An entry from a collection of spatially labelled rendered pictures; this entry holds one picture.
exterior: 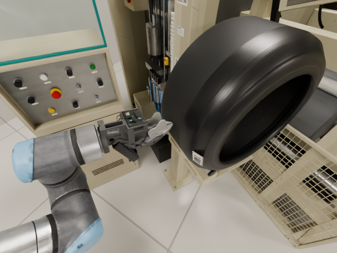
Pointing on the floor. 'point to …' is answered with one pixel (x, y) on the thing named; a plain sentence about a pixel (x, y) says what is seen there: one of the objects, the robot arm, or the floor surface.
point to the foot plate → (178, 181)
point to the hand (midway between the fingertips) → (168, 126)
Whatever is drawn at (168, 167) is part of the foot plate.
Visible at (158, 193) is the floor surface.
